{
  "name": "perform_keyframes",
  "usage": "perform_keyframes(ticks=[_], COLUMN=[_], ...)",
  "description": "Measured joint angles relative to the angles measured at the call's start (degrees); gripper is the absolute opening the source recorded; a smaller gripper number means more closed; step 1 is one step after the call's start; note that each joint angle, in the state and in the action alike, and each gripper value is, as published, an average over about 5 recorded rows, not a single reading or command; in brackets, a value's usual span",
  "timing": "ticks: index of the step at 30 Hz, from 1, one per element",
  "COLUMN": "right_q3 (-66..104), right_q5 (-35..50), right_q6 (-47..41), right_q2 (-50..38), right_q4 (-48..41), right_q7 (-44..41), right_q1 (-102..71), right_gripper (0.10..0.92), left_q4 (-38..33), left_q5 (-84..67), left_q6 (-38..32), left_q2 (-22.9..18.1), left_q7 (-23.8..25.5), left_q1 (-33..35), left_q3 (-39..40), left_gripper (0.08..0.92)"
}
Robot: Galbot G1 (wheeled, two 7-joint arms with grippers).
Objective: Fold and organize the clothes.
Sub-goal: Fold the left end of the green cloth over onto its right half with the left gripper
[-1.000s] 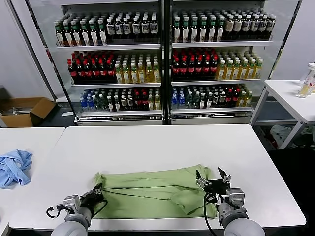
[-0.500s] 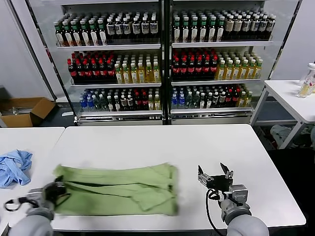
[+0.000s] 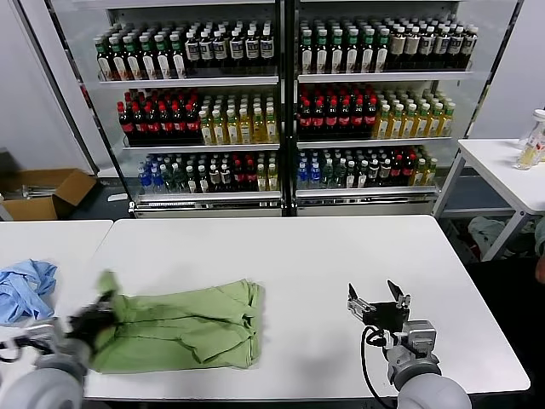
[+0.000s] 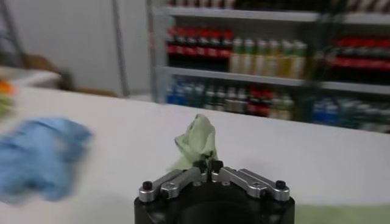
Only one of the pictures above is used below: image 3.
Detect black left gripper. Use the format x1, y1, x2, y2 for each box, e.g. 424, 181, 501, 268
66, 289, 120, 354

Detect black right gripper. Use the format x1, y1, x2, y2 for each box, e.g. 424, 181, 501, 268
347, 279, 413, 337

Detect light green t-shirt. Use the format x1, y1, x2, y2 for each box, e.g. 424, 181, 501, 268
89, 268, 266, 375

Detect grey clothes pile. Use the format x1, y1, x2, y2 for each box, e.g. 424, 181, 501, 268
468, 216, 519, 253

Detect light blue crumpled garment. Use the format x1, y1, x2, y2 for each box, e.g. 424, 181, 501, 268
0, 258, 59, 328

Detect brown cardboard box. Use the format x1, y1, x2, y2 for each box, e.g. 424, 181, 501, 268
0, 168, 98, 222

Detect grey metal bars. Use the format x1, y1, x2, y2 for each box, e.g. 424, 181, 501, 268
10, 183, 55, 199

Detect red cap cola bottle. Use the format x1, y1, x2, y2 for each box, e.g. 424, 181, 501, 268
297, 98, 313, 140
185, 100, 201, 144
130, 101, 147, 145
118, 101, 135, 145
337, 98, 353, 140
364, 97, 379, 139
311, 98, 326, 140
171, 100, 187, 145
158, 101, 174, 145
324, 98, 340, 140
144, 101, 161, 145
350, 98, 366, 139

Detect yellow juice bottle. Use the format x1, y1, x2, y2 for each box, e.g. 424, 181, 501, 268
438, 101, 456, 137
400, 102, 417, 139
387, 103, 404, 139
211, 109, 227, 146
198, 109, 214, 146
426, 101, 444, 138
373, 103, 392, 140
413, 101, 431, 138
238, 107, 254, 145
251, 106, 267, 144
225, 108, 240, 145
264, 105, 280, 144

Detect small white side table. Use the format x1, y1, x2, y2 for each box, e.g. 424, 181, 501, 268
432, 138, 545, 262

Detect clear glass bottle white cap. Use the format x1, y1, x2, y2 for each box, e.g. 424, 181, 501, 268
516, 109, 545, 170

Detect white beverage display shelf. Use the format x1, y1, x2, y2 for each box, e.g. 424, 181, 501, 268
289, 0, 525, 218
44, 0, 285, 219

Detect green cap tea bottle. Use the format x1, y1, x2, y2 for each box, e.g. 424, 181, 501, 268
123, 34, 144, 80
375, 26, 390, 72
359, 26, 376, 73
93, 36, 114, 81
169, 32, 188, 79
108, 35, 129, 81
153, 32, 174, 79
139, 33, 158, 80
299, 27, 315, 74
344, 26, 361, 74
314, 26, 330, 74
330, 26, 346, 74

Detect dark bottle beige label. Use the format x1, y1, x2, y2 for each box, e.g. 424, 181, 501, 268
390, 26, 408, 72
404, 26, 422, 71

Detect dark bottle white label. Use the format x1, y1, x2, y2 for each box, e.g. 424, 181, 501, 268
419, 26, 435, 70
462, 26, 479, 69
447, 26, 465, 69
212, 27, 229, 72
433, 26, 450, 70
185, 28, 201, 73
244, 26, 261, 72
198, 27, 215, 72
228, 26, 245, 72
259, 25, 276, 72

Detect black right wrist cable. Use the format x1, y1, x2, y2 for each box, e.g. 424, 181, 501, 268
360, 325, 401, 401

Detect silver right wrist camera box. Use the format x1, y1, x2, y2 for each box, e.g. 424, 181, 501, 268
399, 321, 439, 357

